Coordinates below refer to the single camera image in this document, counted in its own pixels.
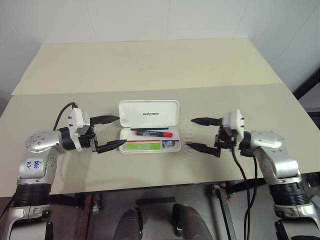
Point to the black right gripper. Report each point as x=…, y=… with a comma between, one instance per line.
x=225, y=140

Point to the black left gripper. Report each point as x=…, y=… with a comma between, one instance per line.
x=88, y=141

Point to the green eraser block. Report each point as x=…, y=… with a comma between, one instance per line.
x=142, y=146

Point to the small grey purple eraser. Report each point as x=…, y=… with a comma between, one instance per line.
x=169, y=144

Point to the black marker with red ends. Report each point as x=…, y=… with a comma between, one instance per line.
x=152, y=133

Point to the white hinged pencil case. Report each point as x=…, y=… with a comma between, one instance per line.
x=150, y=112

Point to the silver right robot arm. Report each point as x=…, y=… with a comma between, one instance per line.
x=270, y=142

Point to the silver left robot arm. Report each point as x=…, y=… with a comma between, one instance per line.
x=40, y=143

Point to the dark metal table leg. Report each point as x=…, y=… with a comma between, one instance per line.
x=225, y=212

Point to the flat black bar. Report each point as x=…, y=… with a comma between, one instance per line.
x=155, y=200

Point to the rusty metal table leg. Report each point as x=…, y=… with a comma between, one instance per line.
x=87, y=217

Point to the dark rounded shape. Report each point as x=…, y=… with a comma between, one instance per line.
x=130, y=225
x=190, y=222

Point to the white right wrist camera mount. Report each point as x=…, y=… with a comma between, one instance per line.
x=235, y=122

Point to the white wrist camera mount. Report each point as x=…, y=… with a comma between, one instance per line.
x=76, y=120
x=235, y=122

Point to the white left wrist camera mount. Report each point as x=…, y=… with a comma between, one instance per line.
x=76, y=120

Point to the black metal frame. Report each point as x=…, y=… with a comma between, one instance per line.
x=308, y=83

